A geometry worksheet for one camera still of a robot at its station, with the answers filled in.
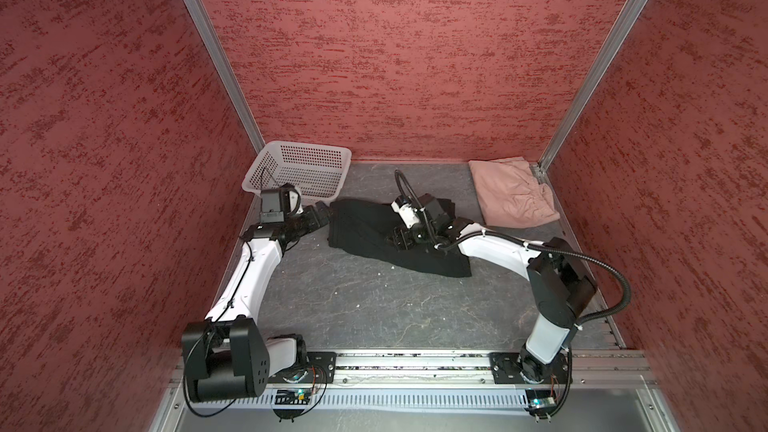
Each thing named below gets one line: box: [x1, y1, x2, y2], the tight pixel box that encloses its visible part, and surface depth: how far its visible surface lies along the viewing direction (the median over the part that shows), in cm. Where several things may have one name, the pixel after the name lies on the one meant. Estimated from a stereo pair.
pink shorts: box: [468, 157, 561, 229], surface depth 108 cm
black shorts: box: [328, 199, 472, 278], surface depth 94 cm
